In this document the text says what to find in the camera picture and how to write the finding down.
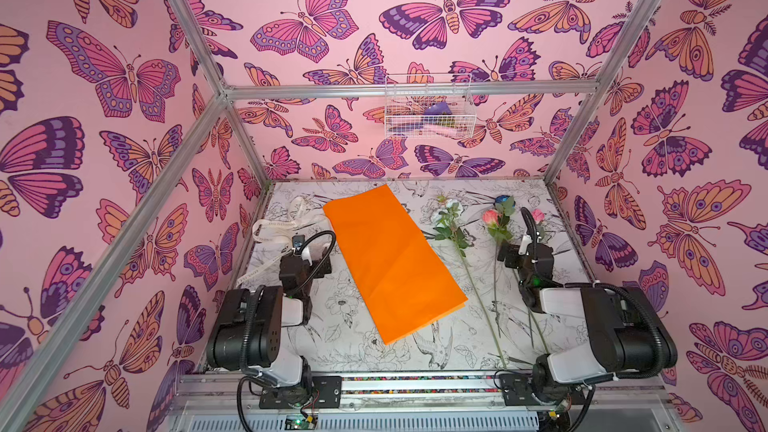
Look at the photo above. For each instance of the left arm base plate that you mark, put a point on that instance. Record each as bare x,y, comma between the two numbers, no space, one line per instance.
323,392

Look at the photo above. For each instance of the white fake flower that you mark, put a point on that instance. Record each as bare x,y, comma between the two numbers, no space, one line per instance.
449,226

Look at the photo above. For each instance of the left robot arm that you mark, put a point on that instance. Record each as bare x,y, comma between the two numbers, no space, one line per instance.
252,323

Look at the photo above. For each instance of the green circuit board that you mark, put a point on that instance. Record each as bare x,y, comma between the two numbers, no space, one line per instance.
300,423

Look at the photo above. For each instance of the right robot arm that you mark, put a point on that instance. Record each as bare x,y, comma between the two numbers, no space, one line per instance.
625,336

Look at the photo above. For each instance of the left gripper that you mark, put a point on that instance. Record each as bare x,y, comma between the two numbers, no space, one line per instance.
294,261

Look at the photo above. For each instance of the orange wrapping paper sheet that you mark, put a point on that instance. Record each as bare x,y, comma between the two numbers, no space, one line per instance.
402,281

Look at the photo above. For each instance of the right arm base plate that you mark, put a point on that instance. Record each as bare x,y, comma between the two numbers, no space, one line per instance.
522,389

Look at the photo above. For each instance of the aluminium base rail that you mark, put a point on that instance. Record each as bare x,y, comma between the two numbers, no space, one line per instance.
425,401

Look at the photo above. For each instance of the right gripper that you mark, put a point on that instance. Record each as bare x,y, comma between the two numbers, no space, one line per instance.
519,255

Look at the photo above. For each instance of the white wire basket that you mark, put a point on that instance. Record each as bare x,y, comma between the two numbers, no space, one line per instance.
426,106

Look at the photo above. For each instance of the white ribbon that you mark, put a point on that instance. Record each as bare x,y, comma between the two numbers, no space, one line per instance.
273,239

